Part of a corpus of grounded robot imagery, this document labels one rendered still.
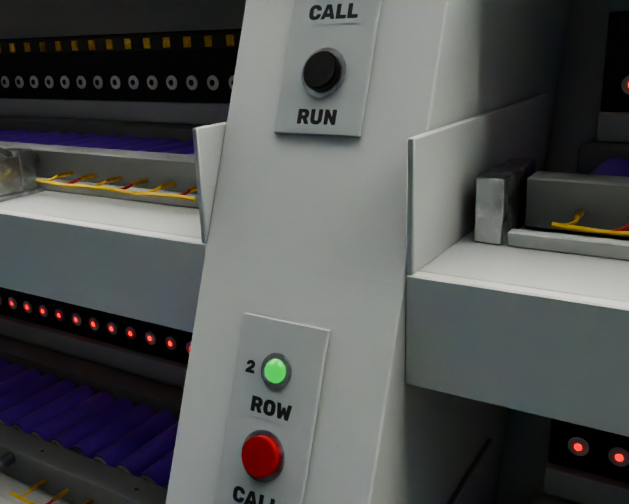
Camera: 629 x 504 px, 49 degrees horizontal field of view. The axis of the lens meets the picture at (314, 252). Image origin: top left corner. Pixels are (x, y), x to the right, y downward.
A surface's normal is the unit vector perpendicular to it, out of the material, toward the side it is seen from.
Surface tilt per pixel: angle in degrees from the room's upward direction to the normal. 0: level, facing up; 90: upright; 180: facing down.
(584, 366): 111
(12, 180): 90
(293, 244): 90
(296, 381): 90
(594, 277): 21
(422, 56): 90
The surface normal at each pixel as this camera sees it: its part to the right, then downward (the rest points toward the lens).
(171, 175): -0.51, 0.27
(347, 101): -0.49, -0.10
